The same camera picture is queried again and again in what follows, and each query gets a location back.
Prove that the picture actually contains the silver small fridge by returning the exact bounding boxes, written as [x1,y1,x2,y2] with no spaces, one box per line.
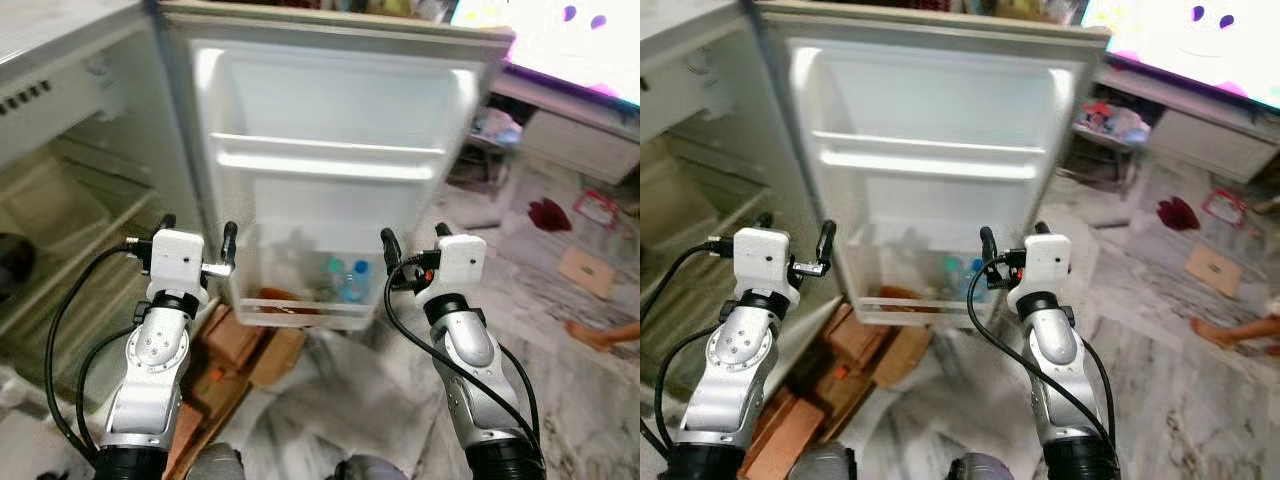
[0,0,516,401]
[640,0,1111,401]

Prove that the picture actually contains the person bare foot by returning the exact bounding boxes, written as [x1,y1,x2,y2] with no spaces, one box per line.
[563,320,641,353]
[1190,315,1280,359]

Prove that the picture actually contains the grey left robot leg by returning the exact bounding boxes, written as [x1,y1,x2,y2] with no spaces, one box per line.
[185,445,246,480]
[800,445,861,480]

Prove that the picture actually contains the orange cardboard square piece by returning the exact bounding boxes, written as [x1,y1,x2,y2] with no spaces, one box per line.
[1185,245,1243,299]
[557,245,616,299]

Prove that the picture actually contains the large flat television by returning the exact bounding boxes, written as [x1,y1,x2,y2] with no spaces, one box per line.
[450,0,641,106]
[1080,0,1280,111]

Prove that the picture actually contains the white tray red rim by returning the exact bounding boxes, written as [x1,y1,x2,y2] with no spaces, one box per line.
[1200,190,1248,229]
[573,190,621,231]

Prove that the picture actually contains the crumpled maroon cloth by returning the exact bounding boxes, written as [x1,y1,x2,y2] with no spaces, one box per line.
[528,198,573,233]
[1157,197,1201,233]

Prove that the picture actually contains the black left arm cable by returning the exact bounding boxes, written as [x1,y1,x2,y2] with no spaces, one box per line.
[653,237,737,463]
[44,237,153,466]

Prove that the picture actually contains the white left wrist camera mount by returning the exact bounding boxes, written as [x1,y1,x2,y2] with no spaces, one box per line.
[733,228,796,301]
[148,230,209,301]

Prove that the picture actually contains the grey right robot leg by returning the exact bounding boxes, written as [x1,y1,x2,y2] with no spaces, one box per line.
[335,455,411,480]
[945,455,1011,480]

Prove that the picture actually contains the grey robot leg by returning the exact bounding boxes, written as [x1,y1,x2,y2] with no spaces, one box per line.
[335,455,411,480]
[945,455,1011,480]
[800,445,861,480]
[185,445,246,480]

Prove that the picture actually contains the long white television bench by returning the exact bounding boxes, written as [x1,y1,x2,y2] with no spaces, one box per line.
[490,75,641,186]
[1100,65,1280,186]

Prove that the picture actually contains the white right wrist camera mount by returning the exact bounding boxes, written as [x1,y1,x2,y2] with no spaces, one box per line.
[1008,233,1073,301]
[415,233,488,306]

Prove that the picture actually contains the brown cardboard sheet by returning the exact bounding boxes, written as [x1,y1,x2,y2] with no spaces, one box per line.
[250,328,307,387]
[875,325,932,387]

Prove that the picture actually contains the red brick fridge base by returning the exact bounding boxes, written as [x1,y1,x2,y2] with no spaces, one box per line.
[165,300,301,473]
[740,300,926,480]

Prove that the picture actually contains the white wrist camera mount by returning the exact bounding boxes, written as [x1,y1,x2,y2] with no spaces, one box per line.
[148,230,209,301]
[1008,233,1073,301]
[415,233,488,306]
[733,228,796,301]

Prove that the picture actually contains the small cluttered side table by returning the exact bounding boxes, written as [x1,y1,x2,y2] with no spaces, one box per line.
[465,100,526,196]
[1075,95,1151,191]

